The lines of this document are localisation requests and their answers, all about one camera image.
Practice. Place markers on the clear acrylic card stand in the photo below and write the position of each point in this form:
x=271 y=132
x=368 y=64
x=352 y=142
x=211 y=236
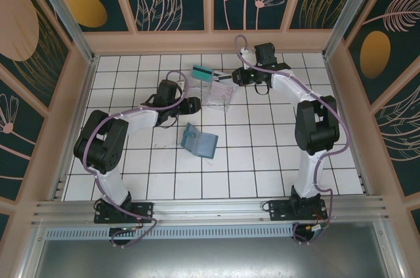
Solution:
x=205 y=94

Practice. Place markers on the teal leather card holder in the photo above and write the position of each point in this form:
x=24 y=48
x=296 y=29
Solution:
x=203 y=147

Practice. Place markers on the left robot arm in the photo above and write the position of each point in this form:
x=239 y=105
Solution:
x=141 y=120

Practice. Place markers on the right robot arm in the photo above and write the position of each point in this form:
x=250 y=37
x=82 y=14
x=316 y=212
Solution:
x=288 y=83

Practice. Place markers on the pink floral card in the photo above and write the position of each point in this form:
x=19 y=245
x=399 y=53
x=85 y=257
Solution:
x=223 y=92

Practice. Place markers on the teal card with black stripe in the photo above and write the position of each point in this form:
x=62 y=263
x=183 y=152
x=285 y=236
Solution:
x=202 y=73

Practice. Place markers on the grey metal sheet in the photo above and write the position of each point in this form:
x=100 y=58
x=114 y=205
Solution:
x=210 y=258

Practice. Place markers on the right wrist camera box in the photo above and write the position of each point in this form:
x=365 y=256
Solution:
x=246 y=53

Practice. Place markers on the aluminium table edge rail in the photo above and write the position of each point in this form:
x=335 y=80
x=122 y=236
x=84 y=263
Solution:
x=363 y=183
x=84 y=94

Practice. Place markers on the aluminium corner post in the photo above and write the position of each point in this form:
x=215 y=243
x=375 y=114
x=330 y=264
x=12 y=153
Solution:
x=70 y=25
x=344 y=15

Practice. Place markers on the aluminium mounting rail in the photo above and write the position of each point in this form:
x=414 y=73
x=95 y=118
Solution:
x=210 y=209

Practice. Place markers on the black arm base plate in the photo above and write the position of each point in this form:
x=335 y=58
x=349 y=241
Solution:
x=146 y=210
x=279 y=212

